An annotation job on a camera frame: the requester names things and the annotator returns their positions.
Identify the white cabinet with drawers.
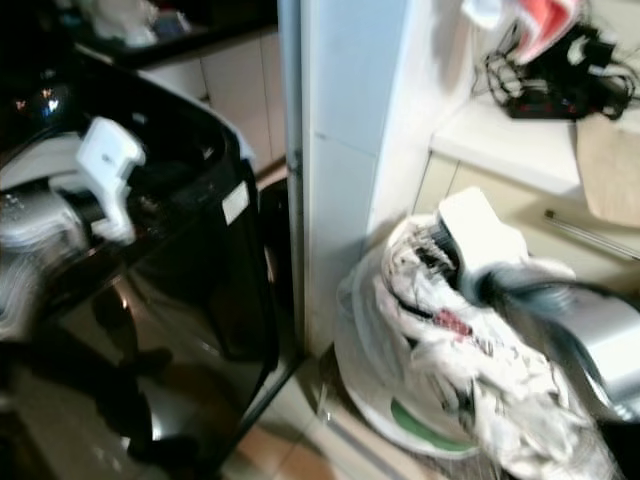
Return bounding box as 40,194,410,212
410,94,640,293

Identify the black device with tangled cables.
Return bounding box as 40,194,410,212
472,24,639,121

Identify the red and white bag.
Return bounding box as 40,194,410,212
462,0,587,65

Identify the white patterned garment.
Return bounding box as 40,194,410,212
374,212,623,480

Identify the white laundry basket green base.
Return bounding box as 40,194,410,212
333,238,511,463

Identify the beige cloth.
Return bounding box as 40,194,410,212
574,112,640,229

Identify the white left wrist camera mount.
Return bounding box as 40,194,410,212
77,116,147,246

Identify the metal drawer handle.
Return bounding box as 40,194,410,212
544,209,640,263

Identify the black top-load washing machine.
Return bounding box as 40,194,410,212
0,42,298,479

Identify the white crumpled cloth heap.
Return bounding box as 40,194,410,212
72,0,191,49

